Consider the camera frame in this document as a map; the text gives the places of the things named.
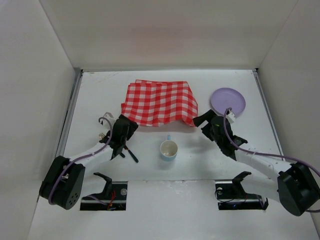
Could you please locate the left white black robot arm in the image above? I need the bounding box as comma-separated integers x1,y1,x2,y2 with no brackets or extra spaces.
39,112,139,210

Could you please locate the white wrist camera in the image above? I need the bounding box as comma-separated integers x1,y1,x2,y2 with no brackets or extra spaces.
226,111,236,124
98,112,116,126

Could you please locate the light blue mug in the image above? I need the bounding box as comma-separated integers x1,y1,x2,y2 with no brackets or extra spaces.
160,135,178,162

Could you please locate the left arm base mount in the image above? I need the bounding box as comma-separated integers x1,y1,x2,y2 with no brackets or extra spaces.
79,172,128,212

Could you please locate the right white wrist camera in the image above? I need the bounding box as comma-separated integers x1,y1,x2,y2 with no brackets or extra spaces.
226,111,236,124

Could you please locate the lilac round plate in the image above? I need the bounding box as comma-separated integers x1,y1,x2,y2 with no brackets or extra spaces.
210,87,246,118

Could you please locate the aluminium table edge rail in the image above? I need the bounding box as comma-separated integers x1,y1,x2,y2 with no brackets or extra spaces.
252,68,283,155

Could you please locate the gold knife teal handle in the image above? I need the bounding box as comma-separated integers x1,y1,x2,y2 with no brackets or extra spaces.
124,146,139,163

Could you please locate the red white checkered cloth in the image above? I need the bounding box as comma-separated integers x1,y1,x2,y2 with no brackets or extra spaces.
121,79,198,127

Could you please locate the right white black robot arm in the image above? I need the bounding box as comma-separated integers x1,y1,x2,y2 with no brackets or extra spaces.
192,108,320,217

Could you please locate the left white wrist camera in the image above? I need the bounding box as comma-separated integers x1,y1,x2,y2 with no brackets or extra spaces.
98,112,116,126

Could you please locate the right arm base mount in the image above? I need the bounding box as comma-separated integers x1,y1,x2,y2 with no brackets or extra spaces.
214,171,269,211

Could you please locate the gold fork teal handle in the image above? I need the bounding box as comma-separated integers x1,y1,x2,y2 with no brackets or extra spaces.
98,132,106,140

